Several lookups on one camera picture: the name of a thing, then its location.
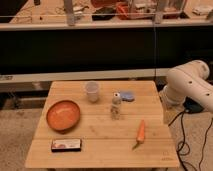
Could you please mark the small clear plastic bottle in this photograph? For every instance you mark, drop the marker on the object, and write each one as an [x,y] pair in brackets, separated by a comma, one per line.
[115,106]

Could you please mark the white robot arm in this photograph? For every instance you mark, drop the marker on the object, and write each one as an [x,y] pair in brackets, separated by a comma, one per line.
[188,80]

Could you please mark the clear plastic cup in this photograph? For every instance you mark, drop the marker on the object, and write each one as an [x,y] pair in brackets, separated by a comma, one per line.
[92,91]

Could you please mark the wooden table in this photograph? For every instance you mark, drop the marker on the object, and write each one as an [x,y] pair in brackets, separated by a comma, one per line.
[106,142]

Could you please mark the orange bowl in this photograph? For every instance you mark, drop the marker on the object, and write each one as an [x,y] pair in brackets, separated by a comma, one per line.
[63,115]

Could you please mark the orange carrot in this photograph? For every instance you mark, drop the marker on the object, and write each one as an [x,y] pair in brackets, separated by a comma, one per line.
[140,135]

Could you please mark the black and white box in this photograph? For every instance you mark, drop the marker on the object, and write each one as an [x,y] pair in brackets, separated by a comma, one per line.
[65,145]

